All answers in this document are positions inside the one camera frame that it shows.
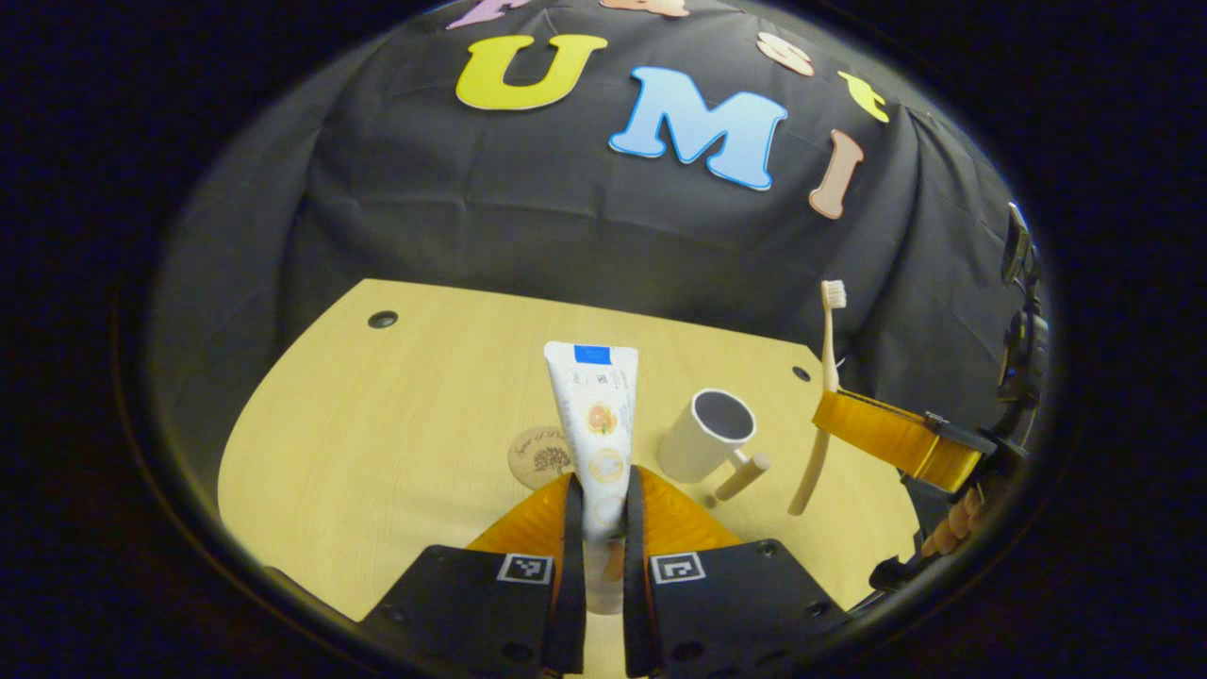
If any round brown coaster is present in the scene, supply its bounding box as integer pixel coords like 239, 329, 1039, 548
507, 426, 573, 490

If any black backdrop cloth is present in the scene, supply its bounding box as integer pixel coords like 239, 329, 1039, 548
141, 0, 1048, 529

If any beige toothbrush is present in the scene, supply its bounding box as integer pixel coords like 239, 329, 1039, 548
788, 279, 848, 517

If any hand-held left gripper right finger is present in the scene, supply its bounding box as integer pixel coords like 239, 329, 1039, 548
622, 465, 850, 679

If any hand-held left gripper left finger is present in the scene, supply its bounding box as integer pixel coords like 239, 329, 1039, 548
358, 472, 587, 679

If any white toothpaste tube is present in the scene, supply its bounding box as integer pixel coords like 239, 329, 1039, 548
543, 340, 640, 614

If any white cup with wooden handle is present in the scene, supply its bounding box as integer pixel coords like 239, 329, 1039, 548
657, 388, 771, 502

